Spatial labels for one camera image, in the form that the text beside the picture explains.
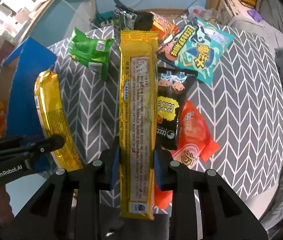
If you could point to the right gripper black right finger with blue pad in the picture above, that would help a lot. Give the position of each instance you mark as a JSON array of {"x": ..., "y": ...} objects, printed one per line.
[{"x": 223, "y": 214}]

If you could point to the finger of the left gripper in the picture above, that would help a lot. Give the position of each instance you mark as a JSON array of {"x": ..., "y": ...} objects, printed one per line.
[
  {"x": 46, "y": 144},
  {"x": 16, "y": 142}
]

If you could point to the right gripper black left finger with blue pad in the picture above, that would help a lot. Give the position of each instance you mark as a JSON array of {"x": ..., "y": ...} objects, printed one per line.
[{"x": 46, "y": 214}]

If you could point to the long yellow biscuit pack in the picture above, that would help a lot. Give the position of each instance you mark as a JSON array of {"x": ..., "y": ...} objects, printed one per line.
[{"x": 138, "y": 88}]

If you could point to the blue cardboard box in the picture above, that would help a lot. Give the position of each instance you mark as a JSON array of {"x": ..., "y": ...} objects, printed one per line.
[{"x": 18, "y": 74}]

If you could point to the orange red snack bag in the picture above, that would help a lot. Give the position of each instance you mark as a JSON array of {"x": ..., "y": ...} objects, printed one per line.
[{"x": 195, "y": 141}]

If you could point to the grey chevron tablecloth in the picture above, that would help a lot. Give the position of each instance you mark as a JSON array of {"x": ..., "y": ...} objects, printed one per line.
[{"x": 243, "y": 108}]

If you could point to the black yellow snack bag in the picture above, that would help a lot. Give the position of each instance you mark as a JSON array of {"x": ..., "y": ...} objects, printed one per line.
[{"x": 173, "y": 86}]

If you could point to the teal basket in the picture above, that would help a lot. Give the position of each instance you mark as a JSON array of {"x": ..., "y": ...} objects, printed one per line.
[{"x": 103, "y": 19}]

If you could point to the black green snack bag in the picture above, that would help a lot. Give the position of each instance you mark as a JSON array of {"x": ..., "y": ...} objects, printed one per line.
[{"x": 126, "y": 18}]

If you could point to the red orange chip bag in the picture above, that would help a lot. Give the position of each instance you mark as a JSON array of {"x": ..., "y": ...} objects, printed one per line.
[{"x": 163, "y": 26}]

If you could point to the teal cartoon snack bag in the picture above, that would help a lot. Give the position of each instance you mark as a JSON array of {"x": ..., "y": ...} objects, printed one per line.
[{"x": 198, "y": 46}]

